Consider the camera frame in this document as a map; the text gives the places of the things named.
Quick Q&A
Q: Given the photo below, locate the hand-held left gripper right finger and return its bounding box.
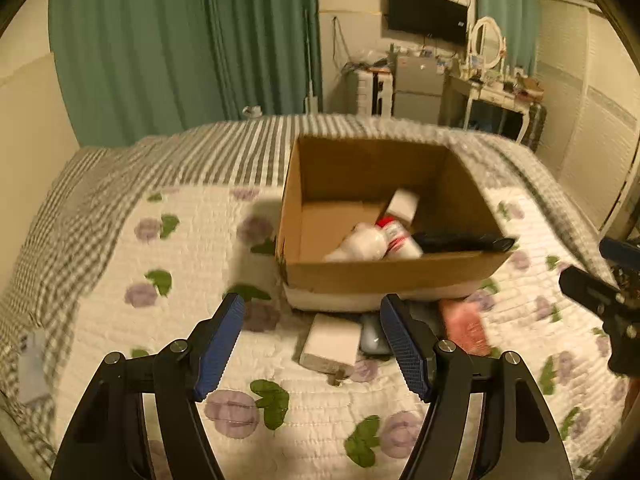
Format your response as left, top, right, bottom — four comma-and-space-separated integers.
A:
379, 293, 574, 480

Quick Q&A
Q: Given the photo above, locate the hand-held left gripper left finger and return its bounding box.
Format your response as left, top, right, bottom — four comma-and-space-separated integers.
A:
50, 292, 246, 480

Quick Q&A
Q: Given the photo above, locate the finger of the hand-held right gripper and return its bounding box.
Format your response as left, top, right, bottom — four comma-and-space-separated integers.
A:
598, 237, 640, 272
558, 265, 640, 320

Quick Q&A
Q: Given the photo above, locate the blue-grey object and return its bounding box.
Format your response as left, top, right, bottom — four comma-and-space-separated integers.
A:
359, 314, 394, 357

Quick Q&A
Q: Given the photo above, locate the white rectangular box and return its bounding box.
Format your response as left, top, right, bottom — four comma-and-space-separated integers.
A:
299, 312, 362, 374

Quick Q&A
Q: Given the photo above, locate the pink box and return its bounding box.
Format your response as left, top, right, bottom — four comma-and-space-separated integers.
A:
439, 299, 492, 357

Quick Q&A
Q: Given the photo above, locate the brown cardboard box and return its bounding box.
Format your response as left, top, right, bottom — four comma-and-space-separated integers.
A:
274, 133, 516, 312

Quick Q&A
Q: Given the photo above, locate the white plastic bottle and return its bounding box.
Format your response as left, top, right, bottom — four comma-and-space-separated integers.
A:
324, 224, 389, 263

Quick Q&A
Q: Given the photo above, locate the red and white bottle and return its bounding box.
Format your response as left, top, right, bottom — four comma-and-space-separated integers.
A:
375, 214, 424, 260

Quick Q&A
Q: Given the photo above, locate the floral quilted bedspread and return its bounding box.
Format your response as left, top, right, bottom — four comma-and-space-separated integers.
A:
47, 182, 638, 480

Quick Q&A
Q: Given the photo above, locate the black flat object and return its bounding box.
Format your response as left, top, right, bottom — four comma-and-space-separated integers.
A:
412, 229, 517, 254

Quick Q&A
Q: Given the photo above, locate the white wardrobe door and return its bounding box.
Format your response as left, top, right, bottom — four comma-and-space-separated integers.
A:
532, 0, 640, 233

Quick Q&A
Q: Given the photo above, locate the white fabric tag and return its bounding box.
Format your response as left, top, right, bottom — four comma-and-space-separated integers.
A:
19, 329, 52, 405

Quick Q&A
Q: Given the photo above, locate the grey checked blanket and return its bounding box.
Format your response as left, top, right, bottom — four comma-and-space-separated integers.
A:
0, 112, 618, 478

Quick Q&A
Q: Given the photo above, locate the white dressing table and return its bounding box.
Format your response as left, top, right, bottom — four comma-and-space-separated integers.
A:
442, 67, 547, 145

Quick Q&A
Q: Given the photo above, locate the oval white-framed mirror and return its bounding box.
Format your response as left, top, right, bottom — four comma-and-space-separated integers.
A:
470, 16, 507, 72

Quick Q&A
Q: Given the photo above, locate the grey mini fridge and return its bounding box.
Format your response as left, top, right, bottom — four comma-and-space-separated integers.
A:
393, 53, 445, 124

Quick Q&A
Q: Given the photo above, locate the narrow green curtain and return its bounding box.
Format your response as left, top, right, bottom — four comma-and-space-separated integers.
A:
474, 0, 542, 77

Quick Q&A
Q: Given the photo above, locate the white pole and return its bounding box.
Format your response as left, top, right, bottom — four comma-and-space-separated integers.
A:
303, 9, 319, 115

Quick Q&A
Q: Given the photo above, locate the wide green curtain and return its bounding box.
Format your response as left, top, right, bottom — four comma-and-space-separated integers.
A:
47, 0, 323, 147

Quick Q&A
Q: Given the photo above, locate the black wall television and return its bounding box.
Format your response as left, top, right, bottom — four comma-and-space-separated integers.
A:
388, 0, 470, 45

